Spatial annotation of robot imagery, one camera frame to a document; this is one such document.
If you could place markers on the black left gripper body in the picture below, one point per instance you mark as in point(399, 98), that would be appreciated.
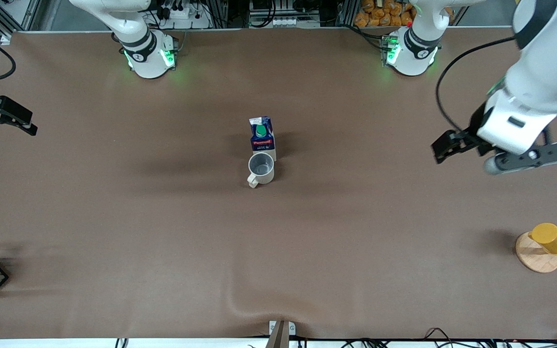
point(475, 126)

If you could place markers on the wooden mug tree stand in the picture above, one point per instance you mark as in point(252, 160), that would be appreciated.
point(537, 258)

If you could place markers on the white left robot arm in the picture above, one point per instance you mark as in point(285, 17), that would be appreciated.
point(539, 72)

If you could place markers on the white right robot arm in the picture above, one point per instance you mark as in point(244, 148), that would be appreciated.
point(145, 53)

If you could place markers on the beige ceramic mug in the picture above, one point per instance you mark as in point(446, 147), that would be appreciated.
point(265, 174)

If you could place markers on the white power strip black plugs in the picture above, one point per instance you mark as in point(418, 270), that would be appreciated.
point(184, 14)

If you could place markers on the yellow cup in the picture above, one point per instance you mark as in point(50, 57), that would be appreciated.
point(551, 238)

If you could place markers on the orange packaged snacks pile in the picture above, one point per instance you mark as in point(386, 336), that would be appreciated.
point(382, 14)

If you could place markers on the grey metal table bracket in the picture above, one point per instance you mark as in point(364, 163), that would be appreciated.
point(282, 331)

